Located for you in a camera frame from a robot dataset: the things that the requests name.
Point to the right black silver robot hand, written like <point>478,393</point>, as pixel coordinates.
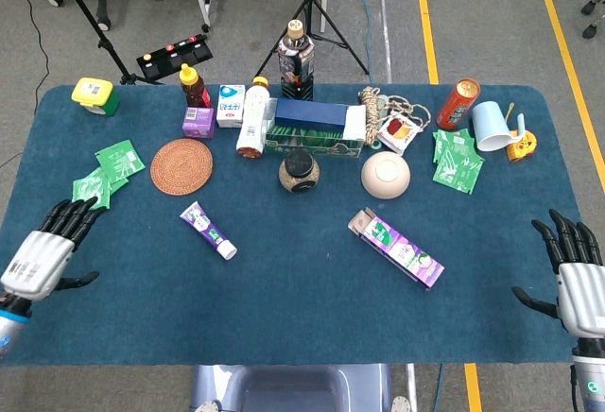
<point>581,294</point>

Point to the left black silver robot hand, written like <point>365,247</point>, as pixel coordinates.
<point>35,263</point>

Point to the purple toothpaste tube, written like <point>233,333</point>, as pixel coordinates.
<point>208,230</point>

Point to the purple toothpaste carton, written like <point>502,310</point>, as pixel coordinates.
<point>402,251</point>

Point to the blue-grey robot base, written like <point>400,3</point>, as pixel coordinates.
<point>293,388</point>

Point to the green sachet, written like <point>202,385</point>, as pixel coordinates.
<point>456,176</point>
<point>451,140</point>
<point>470,154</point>
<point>90,190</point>
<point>120,159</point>
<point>119,185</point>

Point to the yellow toy figure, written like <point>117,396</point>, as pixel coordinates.
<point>522,147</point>

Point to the round woven coaster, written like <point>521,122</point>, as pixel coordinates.
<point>182,166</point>

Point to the yellow-lidded green container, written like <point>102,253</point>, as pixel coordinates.
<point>92,93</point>

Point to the light blue mug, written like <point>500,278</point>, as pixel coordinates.
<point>489,126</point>

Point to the thin yellow stick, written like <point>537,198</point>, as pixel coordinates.
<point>509,112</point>

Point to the small purple box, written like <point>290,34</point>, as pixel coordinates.
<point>198,123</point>

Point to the red drink can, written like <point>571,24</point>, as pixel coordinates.
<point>457,105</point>

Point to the beige upturned bowl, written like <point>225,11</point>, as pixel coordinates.
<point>385,176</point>

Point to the honey bottle yellow cap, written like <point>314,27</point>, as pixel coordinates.
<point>194,90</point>

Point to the black light stand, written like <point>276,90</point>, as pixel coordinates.
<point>101,36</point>

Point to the red yellow snack packet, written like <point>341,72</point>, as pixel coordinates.
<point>399,132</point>

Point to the white blue milk carton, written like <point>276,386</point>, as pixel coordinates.
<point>230,106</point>

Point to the blue table mat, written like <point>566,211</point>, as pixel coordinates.
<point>293,303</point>

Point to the white bottle yellow cap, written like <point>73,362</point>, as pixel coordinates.
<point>253,119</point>

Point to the black chair casters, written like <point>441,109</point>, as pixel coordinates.
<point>591,29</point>

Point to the glass jar black lid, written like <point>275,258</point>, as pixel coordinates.
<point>299,171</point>

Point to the white packet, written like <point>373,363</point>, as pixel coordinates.
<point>355,124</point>

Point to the green tea bag box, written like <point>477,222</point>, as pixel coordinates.
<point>312,145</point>

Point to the navy blue box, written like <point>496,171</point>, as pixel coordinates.
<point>309,116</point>

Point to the dark tea bottle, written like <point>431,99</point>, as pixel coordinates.
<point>295,62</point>

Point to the black button switch box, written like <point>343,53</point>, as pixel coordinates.
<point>175,57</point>

